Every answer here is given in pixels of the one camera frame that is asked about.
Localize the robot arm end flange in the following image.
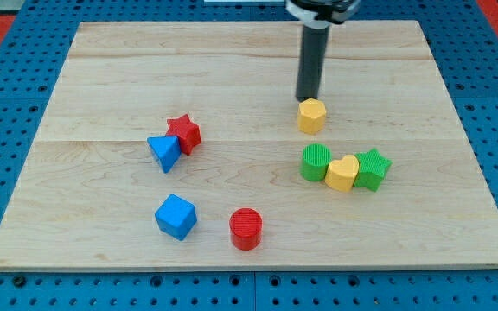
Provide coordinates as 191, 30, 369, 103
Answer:
284, 0, 362, 29

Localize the blue cube block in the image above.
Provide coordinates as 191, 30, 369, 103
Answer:
155, 194, 197, 241

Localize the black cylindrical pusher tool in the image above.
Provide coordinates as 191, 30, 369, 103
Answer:
296, 26, 329, 102

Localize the red star block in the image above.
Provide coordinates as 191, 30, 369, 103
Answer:
166, 114, 201, 156

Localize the green star block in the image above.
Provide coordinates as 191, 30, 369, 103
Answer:
354, 148, 392, 192

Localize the yellow hexagon block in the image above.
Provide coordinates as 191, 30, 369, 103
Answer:
297, 98, 327, 135

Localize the yellow heart block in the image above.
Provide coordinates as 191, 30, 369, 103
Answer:
324, 155, 360, 192

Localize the wooden board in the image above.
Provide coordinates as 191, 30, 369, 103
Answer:
0, 20, 498, 272

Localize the green circle block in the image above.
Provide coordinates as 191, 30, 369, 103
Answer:
299, 143, 332, 181

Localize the blue triangle block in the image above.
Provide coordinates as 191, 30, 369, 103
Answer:
147, 136, 182, 174

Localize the red cylinder block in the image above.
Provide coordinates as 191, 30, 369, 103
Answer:
229, 207, 263, 251

